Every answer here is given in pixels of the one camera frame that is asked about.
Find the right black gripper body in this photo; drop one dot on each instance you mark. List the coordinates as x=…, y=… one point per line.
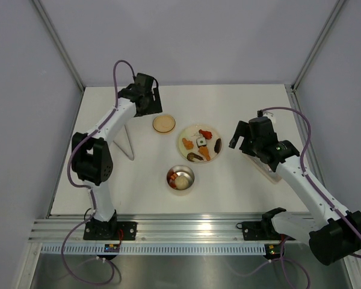
x=250, y=146

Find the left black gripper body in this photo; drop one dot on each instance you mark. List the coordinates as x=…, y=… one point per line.
x=152, y=105

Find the beige round lid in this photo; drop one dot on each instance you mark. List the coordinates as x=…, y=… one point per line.
x=164, y=124

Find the orange fried piece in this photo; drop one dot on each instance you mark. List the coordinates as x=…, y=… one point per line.
x=188, y=144

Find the metal tongs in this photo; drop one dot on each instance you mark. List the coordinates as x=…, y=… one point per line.
x=124, y=143

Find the white steamed bun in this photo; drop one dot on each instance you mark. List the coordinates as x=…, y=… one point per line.
x=181, y=182

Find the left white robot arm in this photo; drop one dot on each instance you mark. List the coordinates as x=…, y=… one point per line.
x=91, y=158

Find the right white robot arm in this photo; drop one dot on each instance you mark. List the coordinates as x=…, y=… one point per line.
x=335, y=231

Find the steel lunch box bowl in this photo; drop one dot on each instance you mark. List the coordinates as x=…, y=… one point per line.
x=180, y=170

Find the clear cutlery case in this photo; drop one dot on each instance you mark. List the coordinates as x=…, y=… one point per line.
x=264, y=169

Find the dark sea cucumber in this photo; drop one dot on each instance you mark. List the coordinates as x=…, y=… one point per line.
x=218, y=146

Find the red lobster piece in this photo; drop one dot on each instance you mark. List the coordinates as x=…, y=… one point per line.
x=206, y=134

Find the sushi roll piece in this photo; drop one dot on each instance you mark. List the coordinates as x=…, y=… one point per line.
x=201, y=142

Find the orange fried shrimp lower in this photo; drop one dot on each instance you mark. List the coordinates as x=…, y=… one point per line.
x=205, y=152

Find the cream round plate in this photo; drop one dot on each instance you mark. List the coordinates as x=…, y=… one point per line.
x=192, y=133

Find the dark brown shrimp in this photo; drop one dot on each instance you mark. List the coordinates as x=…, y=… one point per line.
x=192, y=157

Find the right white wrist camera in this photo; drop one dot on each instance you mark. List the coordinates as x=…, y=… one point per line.
x=267, y=114

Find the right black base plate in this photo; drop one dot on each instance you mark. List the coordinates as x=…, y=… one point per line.
x=259, y=231

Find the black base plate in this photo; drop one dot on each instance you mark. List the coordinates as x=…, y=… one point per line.
x=103, y=231
x=259, y=231

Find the left aluminium frame post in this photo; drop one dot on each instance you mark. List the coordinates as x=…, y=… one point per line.
x=56, y=40

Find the aluminium frame post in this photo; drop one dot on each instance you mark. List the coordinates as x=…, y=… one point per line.
x=319, y=42
x=56, y=40

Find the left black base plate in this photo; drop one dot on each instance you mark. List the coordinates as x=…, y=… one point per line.
x=103, y=231

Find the aluminium mounting rail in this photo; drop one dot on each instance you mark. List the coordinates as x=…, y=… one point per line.
x=156, y=228

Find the right aluminium frame post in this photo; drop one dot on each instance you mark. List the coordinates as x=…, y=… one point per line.
x=319, y=42

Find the white slotted cable duct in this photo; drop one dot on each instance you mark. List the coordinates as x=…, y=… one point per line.
x=156, y=249

